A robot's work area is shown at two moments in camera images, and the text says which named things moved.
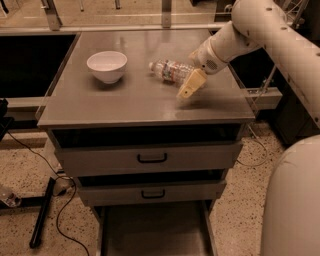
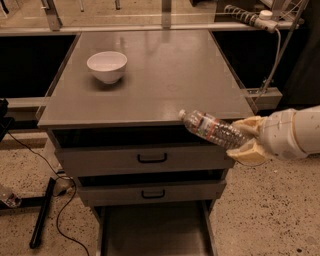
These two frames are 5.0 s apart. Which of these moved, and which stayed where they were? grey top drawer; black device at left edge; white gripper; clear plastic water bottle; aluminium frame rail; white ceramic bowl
Moved: clear plastic water bottle; white gripper
Stayed: white ceramic bowl; grey top drawer; black device at left edge; aluminium frame rail
